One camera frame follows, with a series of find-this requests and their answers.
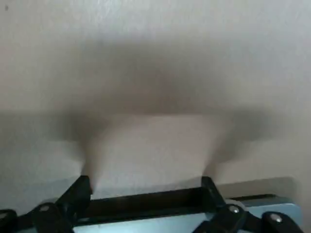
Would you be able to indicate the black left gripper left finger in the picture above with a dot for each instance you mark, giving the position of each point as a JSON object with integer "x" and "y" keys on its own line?
{"x": 48, "y": 218}

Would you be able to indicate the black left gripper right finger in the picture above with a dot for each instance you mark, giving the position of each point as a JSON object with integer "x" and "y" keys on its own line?
{"x": 230, "y": 218}

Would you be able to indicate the dark grey laptop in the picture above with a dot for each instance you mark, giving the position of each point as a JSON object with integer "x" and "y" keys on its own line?
{"x": 145, "y": 225}

